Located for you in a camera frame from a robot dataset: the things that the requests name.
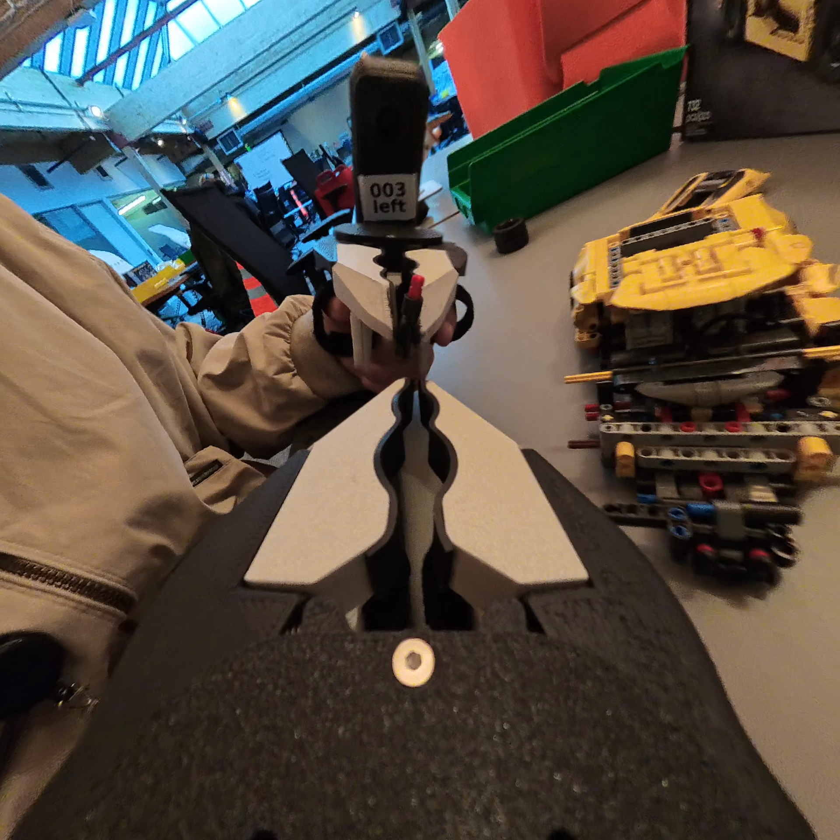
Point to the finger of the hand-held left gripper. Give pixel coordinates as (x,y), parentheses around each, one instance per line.
(438,295)
(361,289)

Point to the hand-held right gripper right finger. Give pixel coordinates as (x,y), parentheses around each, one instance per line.
(512,525)

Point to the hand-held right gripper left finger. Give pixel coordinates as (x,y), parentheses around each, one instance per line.
(321,518)

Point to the red brick pin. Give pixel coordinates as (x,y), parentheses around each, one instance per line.
(416,287)

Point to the small dark brick assembly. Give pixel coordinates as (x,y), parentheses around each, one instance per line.
(407,328)

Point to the person's left forearm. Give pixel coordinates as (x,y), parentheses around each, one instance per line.
(262,367)

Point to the grey desk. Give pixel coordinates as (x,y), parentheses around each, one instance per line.
(774,656)

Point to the person's left hand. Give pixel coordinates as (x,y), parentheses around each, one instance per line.
(384,374)

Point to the red chair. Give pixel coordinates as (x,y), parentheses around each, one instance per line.
(334,190)

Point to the black toy tyre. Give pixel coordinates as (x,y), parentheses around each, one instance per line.
(510,236)

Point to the red felt bag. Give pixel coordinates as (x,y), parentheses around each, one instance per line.
(499,65)

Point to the black office chair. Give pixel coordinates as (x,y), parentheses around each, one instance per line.
(223,229)

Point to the green plastic bin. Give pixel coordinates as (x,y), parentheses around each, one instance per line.
(571,157)

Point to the yellow toy brick car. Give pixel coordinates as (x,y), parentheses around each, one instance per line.
(689,269)

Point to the black toy set box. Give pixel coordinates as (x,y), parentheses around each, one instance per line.
(741,92)

